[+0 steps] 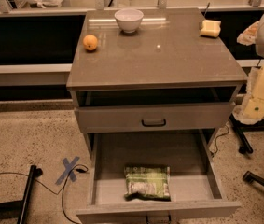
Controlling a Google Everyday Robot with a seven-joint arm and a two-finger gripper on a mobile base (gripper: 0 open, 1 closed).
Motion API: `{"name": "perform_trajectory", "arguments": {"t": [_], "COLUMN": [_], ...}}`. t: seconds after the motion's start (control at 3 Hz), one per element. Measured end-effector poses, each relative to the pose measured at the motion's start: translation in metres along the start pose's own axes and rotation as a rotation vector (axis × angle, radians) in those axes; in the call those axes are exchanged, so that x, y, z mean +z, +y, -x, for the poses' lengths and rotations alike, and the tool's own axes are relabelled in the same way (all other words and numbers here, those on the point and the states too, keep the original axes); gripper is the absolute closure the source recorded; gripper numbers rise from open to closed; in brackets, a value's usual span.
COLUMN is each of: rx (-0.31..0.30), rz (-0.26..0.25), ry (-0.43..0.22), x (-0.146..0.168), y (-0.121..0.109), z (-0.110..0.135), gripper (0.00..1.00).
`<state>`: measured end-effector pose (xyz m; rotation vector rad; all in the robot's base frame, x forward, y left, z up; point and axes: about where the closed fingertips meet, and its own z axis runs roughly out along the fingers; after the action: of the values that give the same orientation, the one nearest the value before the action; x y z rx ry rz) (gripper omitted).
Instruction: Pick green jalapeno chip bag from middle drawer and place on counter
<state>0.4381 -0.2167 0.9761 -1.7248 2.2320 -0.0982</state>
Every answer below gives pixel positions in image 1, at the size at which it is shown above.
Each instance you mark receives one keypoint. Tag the green jalapeno chip bag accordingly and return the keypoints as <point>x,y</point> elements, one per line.
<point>147,182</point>

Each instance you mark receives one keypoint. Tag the grey drawer cabinet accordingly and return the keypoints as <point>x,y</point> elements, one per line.
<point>165,62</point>

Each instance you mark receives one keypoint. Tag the closed upper drawer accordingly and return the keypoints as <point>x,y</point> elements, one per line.
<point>136,118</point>

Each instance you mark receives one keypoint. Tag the open bottom drawer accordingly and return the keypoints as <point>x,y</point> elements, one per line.
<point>194,186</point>

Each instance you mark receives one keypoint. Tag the orange fruit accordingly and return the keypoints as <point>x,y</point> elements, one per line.
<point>90,42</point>

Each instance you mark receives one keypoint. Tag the white bowl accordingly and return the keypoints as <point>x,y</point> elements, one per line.
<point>129,19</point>

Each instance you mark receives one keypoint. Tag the blue tape cross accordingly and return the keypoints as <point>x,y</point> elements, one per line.
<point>68,170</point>

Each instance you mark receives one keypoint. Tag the yellow sponge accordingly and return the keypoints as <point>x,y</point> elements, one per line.
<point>210,28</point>

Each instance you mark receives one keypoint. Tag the black chair caster leg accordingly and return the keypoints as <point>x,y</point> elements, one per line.
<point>250,177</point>

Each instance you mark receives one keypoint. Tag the black stand leg right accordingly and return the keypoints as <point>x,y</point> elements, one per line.
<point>240,129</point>

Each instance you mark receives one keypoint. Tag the black stand leg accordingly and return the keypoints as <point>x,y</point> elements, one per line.
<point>19,209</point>
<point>240,129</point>

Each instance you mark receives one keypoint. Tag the black stand leg left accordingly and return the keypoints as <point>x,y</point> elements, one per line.
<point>19,209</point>

